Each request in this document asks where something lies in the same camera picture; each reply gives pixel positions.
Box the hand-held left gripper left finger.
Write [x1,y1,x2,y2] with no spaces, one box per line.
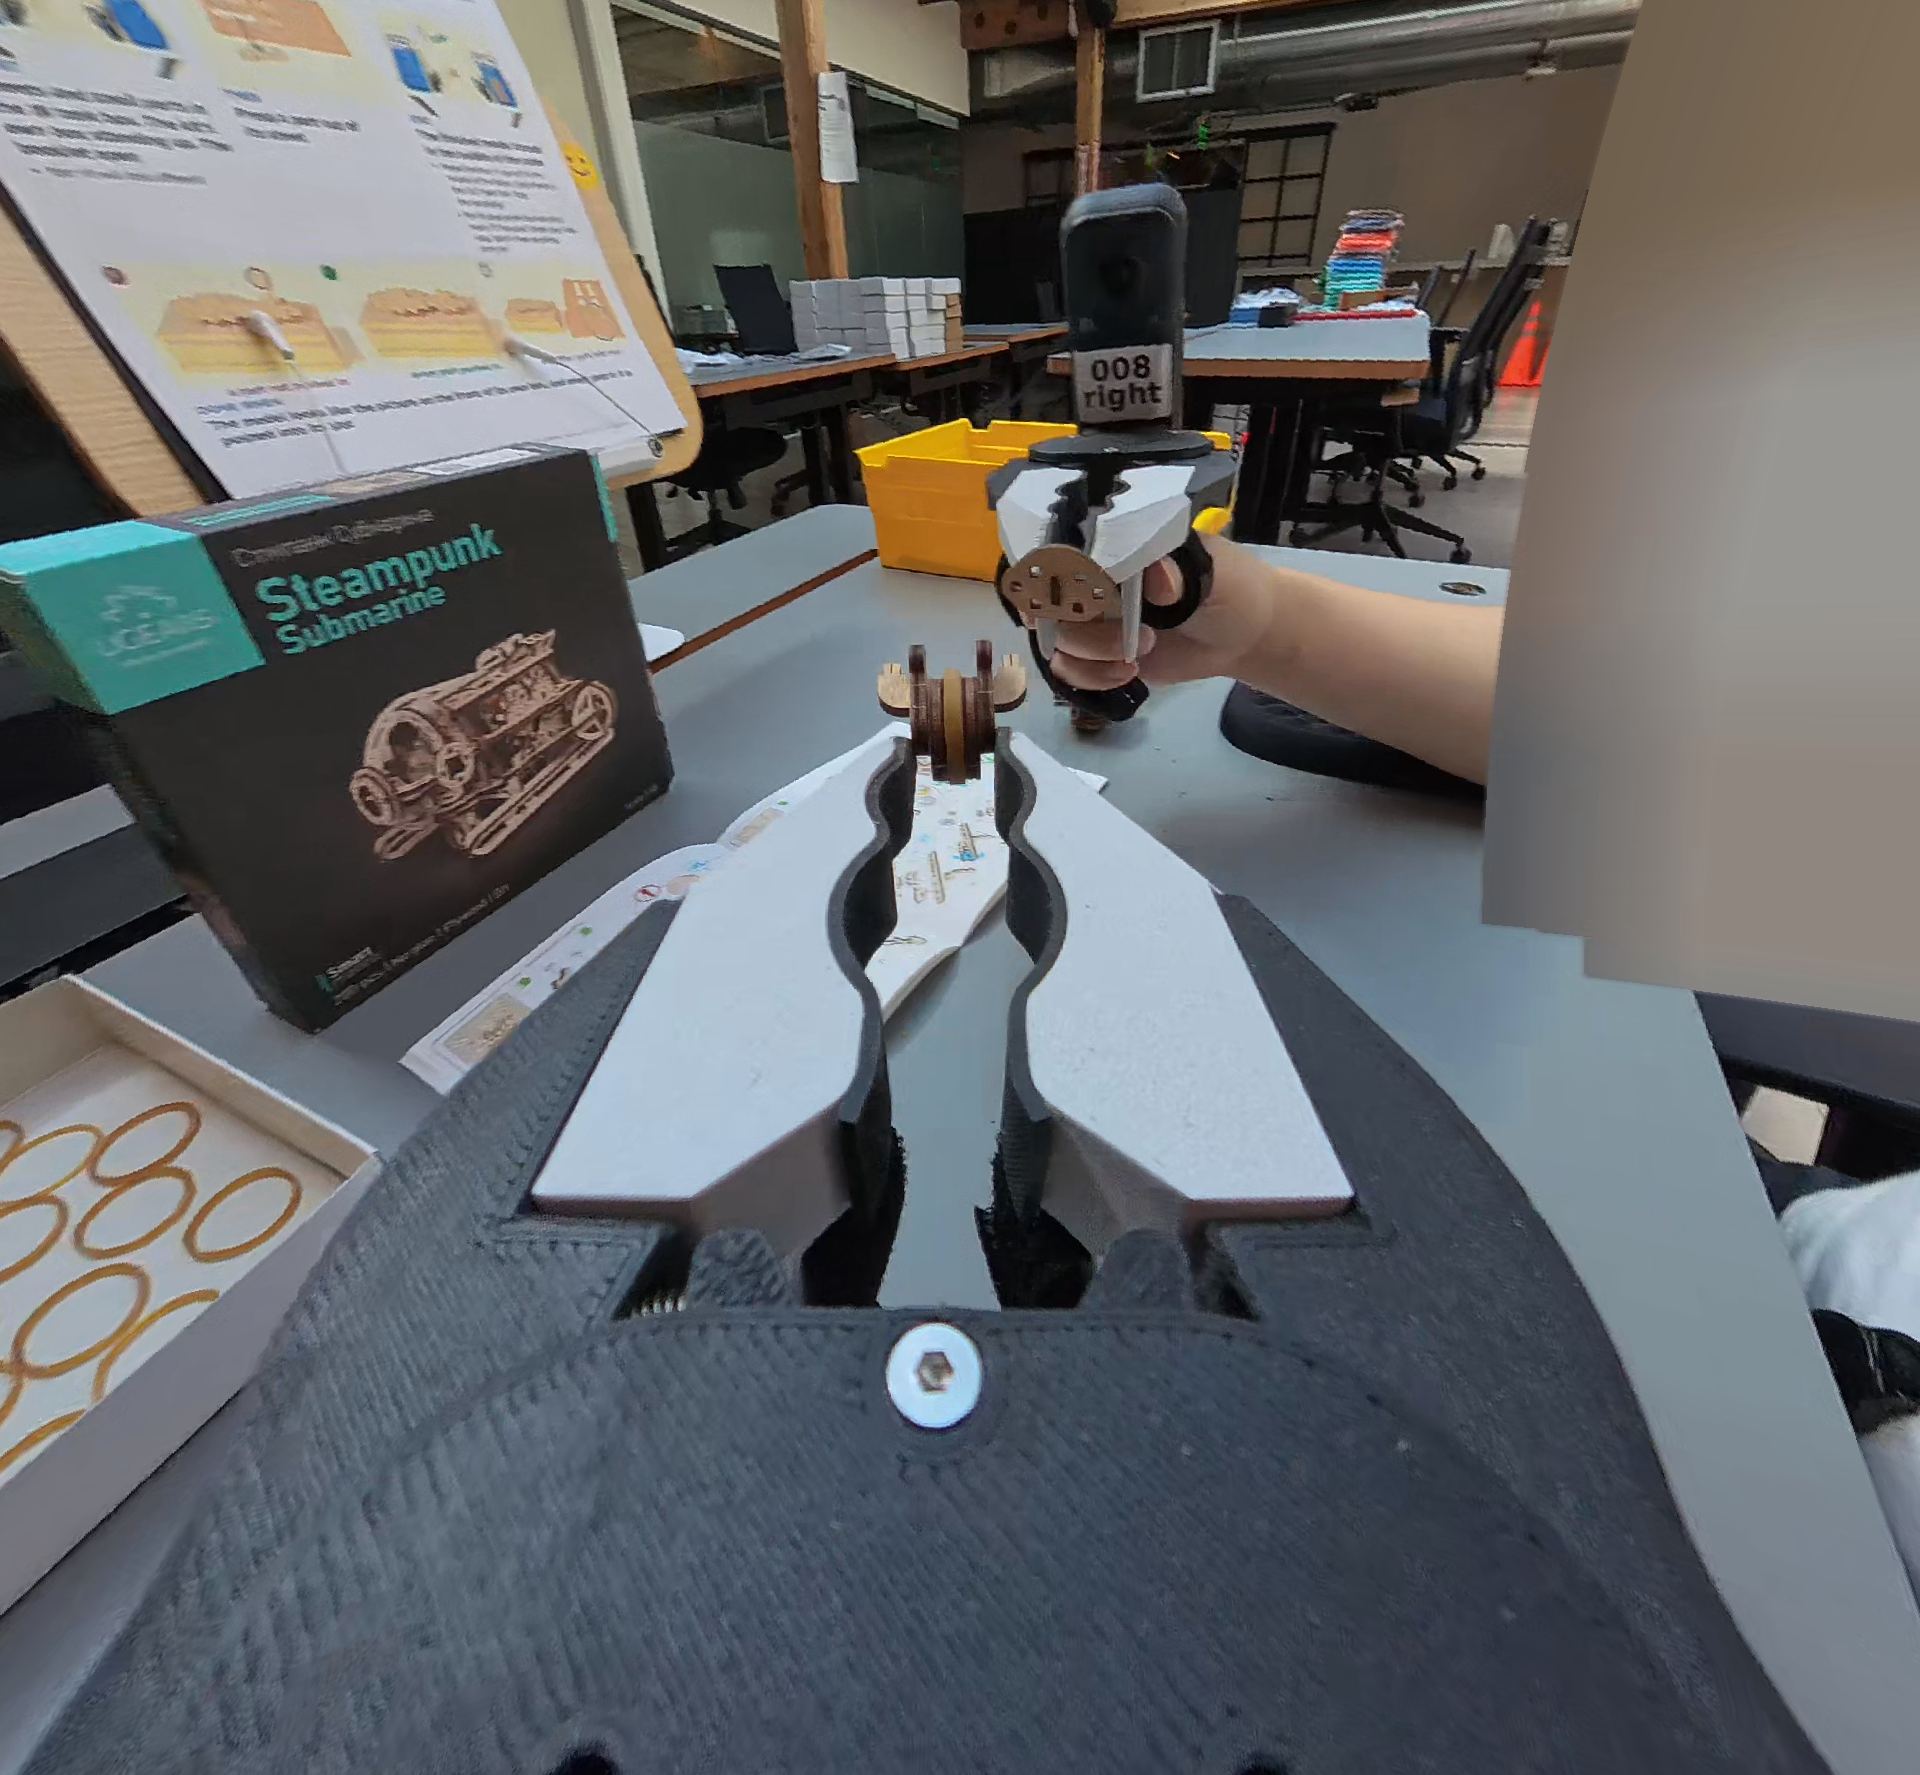
[529,724,916,1308]

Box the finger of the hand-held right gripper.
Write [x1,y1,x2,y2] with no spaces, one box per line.
[1095,460,1203,606]
[994,460,1104,589]

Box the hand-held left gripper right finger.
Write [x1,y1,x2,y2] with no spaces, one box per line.
[977,724,1355,1308]

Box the octagonal wooden disc piece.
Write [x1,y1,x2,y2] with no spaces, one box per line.
[994,544,1121,631]

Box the wooden wheel assembly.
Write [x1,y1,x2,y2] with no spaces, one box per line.
[877,637,1028,778]

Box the person's right forearm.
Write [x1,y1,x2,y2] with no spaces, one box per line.
[1249,556,1510,782]

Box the grey desk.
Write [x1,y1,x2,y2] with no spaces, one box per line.
[0,496,1920,1775]

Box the person's right hand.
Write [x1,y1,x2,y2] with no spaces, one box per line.
[1046,534,1282,733]

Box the yellow plastic bin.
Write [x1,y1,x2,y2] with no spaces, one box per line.
[853,417,1242,584]

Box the grey topped table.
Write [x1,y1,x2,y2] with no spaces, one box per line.
[1046,309,1431,556]

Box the stack of colourful items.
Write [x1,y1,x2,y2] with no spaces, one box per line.
[1321,203,1421,309]

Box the stack of white boxes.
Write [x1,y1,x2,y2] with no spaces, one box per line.
[783,273,967,364]

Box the illustrated instruction booklet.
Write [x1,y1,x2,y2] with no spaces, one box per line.
[404,754,1114,1094]

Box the brown edged table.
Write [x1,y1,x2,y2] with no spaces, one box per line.
[675,329,1073,517]

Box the black office chair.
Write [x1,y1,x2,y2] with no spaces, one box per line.
[1412,215,1551,487]
[1701,988,1920,1175]
[663,428,789,548]
[716,263,804,357]

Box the black model kit box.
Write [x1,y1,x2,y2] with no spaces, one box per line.
[0,447,679,1038]

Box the white cardboard tray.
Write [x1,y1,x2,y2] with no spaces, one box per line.
[0,971,386,1618]

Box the pile of tan rubber bands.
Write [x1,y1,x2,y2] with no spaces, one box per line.
[0,1100,310,1477]

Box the printed instruction sheet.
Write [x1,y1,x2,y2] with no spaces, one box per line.
[0,0,689,501]

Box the wooden document stand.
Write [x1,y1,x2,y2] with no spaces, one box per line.
[0,0,700,665]

